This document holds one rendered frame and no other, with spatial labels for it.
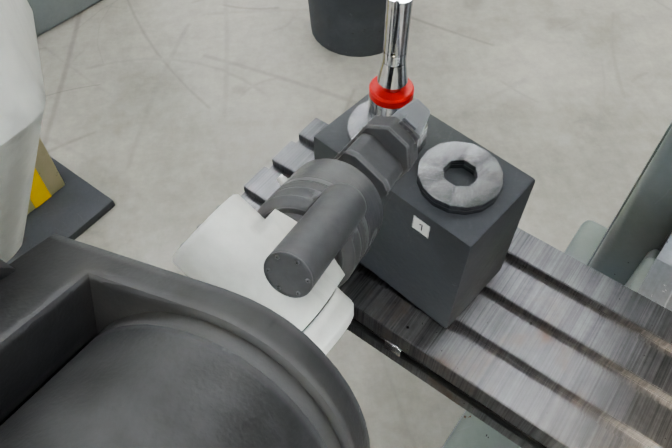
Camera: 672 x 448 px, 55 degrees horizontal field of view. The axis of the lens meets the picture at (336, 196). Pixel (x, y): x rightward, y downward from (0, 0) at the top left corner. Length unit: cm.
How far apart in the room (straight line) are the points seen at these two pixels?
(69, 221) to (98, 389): 203
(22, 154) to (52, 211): 204
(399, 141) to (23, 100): 42
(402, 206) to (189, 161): 164
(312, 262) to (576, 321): 52
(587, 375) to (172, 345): 70
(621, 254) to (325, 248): 92
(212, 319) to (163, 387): 2
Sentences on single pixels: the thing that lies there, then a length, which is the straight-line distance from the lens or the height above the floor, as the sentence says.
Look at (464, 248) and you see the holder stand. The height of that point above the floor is 114.
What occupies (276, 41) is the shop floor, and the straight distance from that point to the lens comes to 268.
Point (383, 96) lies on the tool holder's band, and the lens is 68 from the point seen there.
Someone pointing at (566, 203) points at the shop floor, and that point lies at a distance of 224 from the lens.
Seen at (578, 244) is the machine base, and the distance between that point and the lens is 190.
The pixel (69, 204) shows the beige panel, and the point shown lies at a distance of 224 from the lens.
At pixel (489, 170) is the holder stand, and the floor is 117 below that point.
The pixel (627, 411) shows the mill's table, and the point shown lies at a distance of 84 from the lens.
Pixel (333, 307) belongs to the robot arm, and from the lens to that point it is 44.
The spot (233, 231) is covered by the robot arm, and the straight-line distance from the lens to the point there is 43.
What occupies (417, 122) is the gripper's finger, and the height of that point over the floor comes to 126.
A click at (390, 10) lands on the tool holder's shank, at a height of 133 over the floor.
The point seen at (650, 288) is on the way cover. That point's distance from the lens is 100.
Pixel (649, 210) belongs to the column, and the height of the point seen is 84.
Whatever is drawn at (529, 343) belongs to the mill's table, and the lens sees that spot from 83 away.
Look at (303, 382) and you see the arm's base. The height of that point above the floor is 153.
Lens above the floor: 169
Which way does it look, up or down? 53 degrees down
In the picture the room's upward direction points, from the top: straight up
